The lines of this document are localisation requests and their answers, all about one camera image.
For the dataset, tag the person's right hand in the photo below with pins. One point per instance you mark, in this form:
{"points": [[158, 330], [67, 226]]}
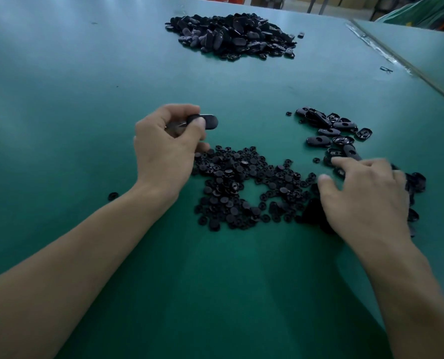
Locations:
{"points": [[368, 205]]}

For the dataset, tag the person's left forearm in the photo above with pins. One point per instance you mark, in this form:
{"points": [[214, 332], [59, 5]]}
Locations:
{"points": [[57, 284]]}

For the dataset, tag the small black plastic scrap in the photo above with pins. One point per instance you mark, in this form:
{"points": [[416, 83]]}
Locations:
{"points": [[386, 69]]}

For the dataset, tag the pile of black oval shells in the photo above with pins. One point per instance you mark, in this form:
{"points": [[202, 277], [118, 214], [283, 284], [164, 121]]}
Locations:
{"points": [[330, 123]]}

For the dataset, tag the person's left hand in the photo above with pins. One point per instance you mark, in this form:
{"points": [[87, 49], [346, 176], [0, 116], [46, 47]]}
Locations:
{"points": [[162, 157]]}

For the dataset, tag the pile of small black buttons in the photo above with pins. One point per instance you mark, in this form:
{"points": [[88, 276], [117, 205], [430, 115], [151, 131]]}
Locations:
{"points": [[244, 190]]}

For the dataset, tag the lone black oval shell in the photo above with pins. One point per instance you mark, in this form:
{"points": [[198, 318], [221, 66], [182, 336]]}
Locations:
{"points": [[208, 122]]}

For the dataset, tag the lone black ring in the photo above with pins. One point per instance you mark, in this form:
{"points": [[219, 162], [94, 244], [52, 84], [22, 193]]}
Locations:
{"points": [[113, 196]]}

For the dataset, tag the green striped bag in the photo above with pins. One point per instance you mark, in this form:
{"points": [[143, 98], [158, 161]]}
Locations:
{"points": [[424, 11]]}

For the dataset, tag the person's right forearm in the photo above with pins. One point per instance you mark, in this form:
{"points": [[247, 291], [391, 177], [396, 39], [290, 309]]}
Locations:
{"points": [[420, 310]]}

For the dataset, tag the small open cardboard box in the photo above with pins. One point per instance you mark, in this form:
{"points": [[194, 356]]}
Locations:
{"points": [[268, 0]]}

